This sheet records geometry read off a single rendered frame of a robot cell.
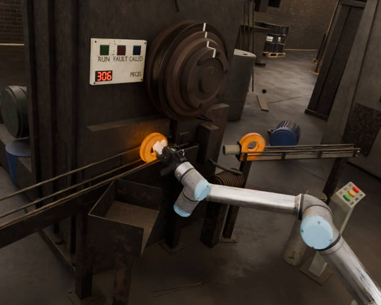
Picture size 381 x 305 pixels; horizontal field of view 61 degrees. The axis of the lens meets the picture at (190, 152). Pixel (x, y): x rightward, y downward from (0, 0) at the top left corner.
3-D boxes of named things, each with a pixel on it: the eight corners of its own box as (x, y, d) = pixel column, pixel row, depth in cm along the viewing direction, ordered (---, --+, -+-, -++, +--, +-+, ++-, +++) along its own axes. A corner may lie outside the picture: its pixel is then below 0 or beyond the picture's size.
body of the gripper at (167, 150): (174, 142, 154) (190, 158, 149) (169, 155, 159) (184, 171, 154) (162, 145, 149) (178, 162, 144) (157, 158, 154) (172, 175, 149)
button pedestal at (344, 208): (296, 272, 204) (330, 190, 177) (312, 255, 221) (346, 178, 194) (320, 288, 195) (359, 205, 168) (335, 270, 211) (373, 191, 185)
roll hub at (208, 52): (176, 109, 147) (185, 46, 135) (214, 102, 167) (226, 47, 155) (184, 113, 144) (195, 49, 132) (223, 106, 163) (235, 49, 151)
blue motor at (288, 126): (263, 153, 363) (272, 124, 348) (273, 138, 412) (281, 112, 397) (291, 161, 354) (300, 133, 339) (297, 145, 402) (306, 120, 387)
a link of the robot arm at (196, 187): (193, 204, 141) (203, 188, 136) (175, 185, 146) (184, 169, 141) (206, 199, 148) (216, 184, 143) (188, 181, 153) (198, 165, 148)
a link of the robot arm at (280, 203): (334, 193, 141) (192, 173, 166) (334, 207, 130) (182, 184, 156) (331, 216, 145) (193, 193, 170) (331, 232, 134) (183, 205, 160)
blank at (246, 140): (244, 160, 199) (246, 162, 196) (234, 140, 192) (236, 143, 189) (267, 147, 198) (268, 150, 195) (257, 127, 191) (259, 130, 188)
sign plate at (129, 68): (89, 83, 132) (90, 38, 124) (140, 80, 150) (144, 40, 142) (92, 85, 131) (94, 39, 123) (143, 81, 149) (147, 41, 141)
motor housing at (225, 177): (194, 241, 214) (209, 172, 191) (215, 228, 230) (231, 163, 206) (208, 252, 207) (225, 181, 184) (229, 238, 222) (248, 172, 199)
